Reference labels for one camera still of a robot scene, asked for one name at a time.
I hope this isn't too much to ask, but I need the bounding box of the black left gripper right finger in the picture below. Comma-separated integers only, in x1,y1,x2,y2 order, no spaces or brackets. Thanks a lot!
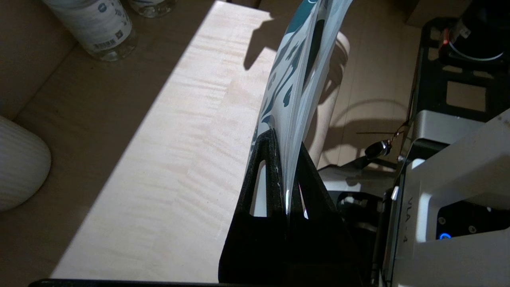
287,142,365,284

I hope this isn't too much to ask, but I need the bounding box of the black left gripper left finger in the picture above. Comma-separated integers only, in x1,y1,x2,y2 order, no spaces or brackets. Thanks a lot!
218,128,287,284

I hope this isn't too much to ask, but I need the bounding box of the white leaf-print plastic bag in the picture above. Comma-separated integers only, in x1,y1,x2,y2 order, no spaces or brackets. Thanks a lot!
250,0,354,218

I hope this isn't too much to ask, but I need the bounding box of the white robot wrist housing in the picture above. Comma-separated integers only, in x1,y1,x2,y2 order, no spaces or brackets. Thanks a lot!
384,108,510,287

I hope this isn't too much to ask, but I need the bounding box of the white ribbed mug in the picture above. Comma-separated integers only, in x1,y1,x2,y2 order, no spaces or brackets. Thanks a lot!
0,116,52,212

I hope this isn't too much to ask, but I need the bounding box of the small clear water bottle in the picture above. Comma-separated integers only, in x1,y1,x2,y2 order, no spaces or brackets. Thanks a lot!
127,0,177,18
42,0,139,62

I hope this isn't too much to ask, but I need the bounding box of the metal plug with thin wire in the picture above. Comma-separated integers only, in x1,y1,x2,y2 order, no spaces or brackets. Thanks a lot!
357,120,411,160

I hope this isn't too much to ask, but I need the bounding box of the black robot chassis frame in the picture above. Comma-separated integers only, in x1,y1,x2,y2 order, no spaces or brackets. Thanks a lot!
410,18,510,122

